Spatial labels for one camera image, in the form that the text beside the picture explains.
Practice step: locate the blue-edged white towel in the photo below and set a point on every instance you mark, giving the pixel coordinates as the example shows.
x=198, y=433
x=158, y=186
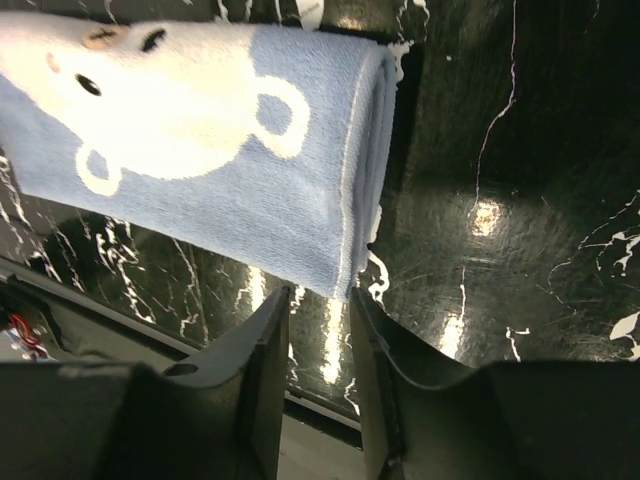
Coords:
x=262, y=143

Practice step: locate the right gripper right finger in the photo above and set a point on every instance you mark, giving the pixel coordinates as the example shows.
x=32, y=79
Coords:
x=399, y=378

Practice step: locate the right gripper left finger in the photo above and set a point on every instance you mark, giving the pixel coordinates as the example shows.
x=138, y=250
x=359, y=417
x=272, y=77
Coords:
x=232, y=393

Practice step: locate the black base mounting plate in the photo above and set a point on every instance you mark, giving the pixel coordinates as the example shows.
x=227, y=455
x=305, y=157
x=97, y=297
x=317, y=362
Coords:
x=64, y=317

